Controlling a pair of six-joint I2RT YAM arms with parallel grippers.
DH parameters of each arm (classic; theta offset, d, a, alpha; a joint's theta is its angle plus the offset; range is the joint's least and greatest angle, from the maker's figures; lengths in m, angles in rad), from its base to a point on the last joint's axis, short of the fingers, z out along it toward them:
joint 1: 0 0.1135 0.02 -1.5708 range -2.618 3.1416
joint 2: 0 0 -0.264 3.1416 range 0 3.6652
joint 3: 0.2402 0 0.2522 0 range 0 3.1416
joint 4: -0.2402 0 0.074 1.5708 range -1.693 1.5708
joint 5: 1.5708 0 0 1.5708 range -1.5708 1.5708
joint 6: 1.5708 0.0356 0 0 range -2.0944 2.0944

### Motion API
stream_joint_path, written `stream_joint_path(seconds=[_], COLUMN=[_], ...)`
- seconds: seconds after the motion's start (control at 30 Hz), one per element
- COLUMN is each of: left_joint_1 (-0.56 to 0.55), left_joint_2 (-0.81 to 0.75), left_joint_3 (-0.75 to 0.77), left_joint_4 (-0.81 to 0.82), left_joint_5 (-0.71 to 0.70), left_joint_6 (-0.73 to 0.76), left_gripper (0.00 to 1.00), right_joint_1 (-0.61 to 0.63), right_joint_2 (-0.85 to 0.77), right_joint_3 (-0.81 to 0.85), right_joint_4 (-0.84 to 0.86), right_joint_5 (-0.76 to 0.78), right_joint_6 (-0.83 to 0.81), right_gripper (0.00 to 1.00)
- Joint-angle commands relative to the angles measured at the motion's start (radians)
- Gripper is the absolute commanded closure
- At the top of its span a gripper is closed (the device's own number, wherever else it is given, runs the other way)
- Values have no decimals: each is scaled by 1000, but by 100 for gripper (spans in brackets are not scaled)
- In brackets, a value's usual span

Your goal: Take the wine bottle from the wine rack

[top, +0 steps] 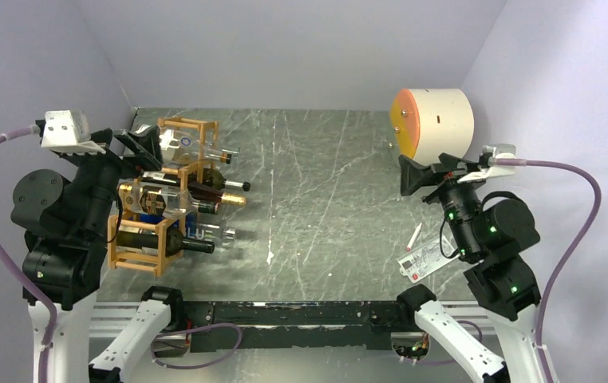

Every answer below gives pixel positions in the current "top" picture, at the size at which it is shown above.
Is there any clear bottle brown label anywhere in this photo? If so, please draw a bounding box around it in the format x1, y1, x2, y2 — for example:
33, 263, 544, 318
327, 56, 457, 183
118, 181, 219, 219

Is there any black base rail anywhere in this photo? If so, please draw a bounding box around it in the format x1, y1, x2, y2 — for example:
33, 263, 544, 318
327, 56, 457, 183
184, 301, 421, 353

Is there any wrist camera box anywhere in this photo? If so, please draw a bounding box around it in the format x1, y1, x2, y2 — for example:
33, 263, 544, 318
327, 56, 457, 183
457, 144, 516, 184
41, 109, 106, 155

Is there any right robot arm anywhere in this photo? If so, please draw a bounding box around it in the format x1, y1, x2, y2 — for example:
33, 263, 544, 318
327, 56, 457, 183
396, 148, 555, 382

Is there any white pen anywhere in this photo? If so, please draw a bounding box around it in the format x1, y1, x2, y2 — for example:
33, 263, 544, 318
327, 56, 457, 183
406, 223, 422, 251

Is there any left white base arm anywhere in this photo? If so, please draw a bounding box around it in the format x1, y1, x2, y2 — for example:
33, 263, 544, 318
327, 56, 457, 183
89, 286, 188, 382

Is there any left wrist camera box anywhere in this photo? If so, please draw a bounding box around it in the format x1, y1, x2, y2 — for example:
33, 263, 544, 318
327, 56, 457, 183
41, 109, 106, 155

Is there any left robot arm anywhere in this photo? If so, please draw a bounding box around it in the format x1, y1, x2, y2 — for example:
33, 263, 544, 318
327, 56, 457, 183
11, 120, 163, 382

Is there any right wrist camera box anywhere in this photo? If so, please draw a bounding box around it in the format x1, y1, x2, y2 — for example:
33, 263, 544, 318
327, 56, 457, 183
457, 144, 516, 184

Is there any wooden wine rack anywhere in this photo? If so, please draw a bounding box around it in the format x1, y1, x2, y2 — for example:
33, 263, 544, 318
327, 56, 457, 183
107, 119, 218, 278

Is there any cream cylinder orange face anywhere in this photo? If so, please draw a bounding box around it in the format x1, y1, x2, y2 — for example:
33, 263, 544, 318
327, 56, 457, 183
389, 89, 475, 164

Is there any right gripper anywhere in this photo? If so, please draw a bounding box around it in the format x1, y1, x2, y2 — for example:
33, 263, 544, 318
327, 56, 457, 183
397, 151, 488, 257

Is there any right white base arm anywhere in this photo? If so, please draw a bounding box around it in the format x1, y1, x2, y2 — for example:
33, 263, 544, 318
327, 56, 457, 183
397, 285, 510, 382

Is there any white paper card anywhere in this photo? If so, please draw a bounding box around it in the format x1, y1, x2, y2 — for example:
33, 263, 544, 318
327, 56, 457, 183
397, 236, 456, 283

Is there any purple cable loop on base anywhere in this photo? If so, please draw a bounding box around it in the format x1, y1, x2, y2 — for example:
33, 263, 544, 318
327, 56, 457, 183
149, 322, 243, 371

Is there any dark green wine bottle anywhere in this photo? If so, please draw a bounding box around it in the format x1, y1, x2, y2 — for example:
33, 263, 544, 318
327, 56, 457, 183
116, 227, 215, 258

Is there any dark red bottle gold cap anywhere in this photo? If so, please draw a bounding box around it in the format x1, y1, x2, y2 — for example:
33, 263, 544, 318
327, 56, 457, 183
175, 181, 247, 207

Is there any clear blue labelled bottle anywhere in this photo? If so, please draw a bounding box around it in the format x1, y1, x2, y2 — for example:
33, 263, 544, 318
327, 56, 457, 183
136, 213, 235, 246

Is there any clear round bottle white label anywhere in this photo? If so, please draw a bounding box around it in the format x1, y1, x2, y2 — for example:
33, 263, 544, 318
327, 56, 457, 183
132, 124, 235, 164

